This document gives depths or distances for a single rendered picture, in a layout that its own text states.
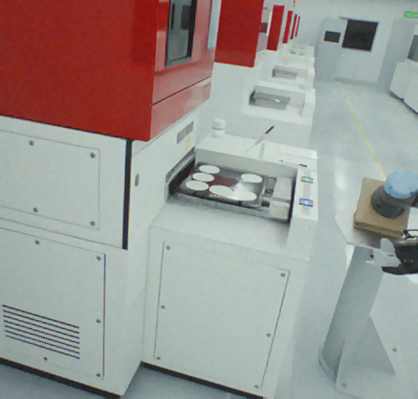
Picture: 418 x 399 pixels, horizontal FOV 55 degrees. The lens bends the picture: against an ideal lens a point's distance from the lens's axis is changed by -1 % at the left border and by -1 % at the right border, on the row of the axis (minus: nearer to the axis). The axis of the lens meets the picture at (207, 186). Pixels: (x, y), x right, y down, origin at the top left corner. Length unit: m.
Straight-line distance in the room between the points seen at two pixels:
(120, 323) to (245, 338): 0.52
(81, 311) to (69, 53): 0.97
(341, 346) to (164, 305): 0.95
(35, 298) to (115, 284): 0.38
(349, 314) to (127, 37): 1.60
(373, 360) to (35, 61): 2.07
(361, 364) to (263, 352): 0.75
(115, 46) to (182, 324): 1.17
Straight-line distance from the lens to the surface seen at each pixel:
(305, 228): 1.55
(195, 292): 1.71
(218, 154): 2.07
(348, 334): 2.21
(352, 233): 1.84
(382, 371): 2.46
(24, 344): 2.02
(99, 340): 1.77
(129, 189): 1.33
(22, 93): 1.44
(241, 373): 1.94
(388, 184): 1.73
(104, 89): 1.28
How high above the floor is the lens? 1.61
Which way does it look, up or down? 23 degrees down
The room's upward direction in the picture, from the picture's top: 7 degrees clockwise
